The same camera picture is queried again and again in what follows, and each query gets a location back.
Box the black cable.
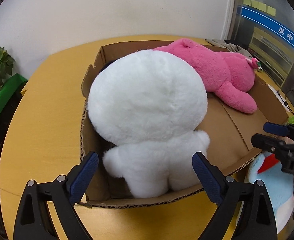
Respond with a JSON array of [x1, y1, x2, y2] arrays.
[[277, 89, 294, 114]]

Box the blue sign band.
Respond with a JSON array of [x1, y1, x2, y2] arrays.
[[240, 5, 294, 61]]

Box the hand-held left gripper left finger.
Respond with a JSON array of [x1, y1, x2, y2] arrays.
[[13, 152, 99, 240]]

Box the white plush toy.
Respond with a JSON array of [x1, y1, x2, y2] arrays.
[[87, 49, 210, 198]]

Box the light blue plush toy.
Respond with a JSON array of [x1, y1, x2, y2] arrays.
[[237, 152, 294, 232]]

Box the grey cloth bag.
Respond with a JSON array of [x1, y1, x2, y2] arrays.
[[205, 38, 252, 58]]

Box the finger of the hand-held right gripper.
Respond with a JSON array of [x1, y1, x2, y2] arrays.
[[251, 133, 287, 155], [263, 122, 294, 137]]

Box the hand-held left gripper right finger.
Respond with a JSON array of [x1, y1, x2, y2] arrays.
[[192, 152, 278, 240]]

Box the pink plush toy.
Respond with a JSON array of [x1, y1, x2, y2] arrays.
[[152, 38, 259, 115]]

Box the brown cardboard box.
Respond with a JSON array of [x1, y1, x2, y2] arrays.
[[79, 40, 290, 208]]

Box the glass door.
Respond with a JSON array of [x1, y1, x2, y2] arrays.
[[230, 0, 294, 120]]

